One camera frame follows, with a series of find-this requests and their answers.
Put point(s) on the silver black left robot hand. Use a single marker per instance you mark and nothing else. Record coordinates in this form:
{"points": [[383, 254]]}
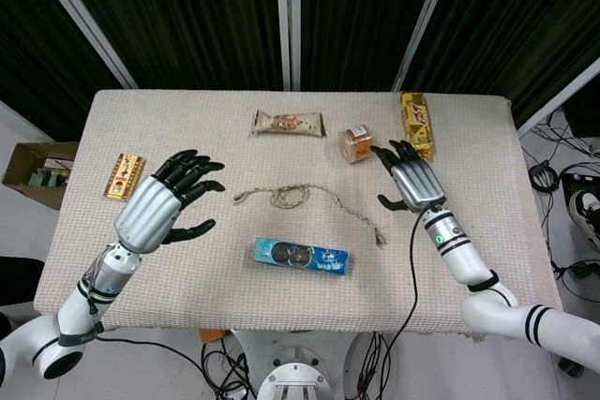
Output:
{"points": [[145, 212]]}

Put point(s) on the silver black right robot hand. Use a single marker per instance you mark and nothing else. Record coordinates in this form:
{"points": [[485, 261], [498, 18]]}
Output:
{"points": [[417, 182]]}

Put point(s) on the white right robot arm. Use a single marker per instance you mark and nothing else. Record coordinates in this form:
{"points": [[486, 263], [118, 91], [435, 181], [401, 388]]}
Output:
{"points": [[492, 311]]}

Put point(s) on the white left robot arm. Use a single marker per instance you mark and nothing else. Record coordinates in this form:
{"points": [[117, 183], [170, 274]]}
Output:
{"points": [[79, 311]]}

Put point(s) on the red gold flat box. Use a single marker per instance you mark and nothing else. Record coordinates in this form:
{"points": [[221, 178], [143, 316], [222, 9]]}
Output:
{"points": [[124, 176]]}

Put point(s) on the gold foil snack pack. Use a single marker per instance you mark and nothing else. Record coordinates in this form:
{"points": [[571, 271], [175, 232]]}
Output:
{"points": [[417, 121]]}

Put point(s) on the clear jar of orange snacks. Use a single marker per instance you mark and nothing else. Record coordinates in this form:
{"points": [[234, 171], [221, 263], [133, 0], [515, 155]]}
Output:
{"points": [[356, 144]]}

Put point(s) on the open cardboard box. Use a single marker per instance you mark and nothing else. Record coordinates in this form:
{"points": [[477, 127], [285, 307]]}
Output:
{"points": [[33, 175]]}

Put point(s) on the black round floor device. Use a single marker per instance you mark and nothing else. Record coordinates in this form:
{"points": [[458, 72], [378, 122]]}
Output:
{"points": [[544, 177]]}

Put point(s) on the blue cookie box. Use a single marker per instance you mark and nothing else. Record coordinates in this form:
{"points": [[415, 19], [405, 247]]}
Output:
{"points": [[302, 257]]}

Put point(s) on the orange tag under table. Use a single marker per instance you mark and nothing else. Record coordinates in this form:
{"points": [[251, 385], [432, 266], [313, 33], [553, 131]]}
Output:
{"points": [[211, 334]]}

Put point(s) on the brown beige snack bar wrapper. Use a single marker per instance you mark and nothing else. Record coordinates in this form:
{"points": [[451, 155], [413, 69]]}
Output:
{"points": [[288, 122]]}

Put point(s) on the beige waffle tablecloth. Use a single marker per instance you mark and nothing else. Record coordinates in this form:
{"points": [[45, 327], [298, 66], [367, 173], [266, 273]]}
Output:
{"points": [[281, 301]]}

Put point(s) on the white robot torso base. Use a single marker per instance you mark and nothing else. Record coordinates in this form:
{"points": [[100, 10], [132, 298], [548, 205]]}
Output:
{"points": [[295, 381]]}

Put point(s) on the black caster wheel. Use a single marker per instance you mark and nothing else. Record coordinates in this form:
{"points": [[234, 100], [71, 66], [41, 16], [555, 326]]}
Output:
{"points": [[569, 366]]}

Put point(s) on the white partition post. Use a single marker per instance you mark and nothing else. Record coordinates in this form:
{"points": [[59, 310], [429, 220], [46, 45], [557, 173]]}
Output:
{"points": [[558, 98], [287, 20], [84, 16], [424, 20]]}

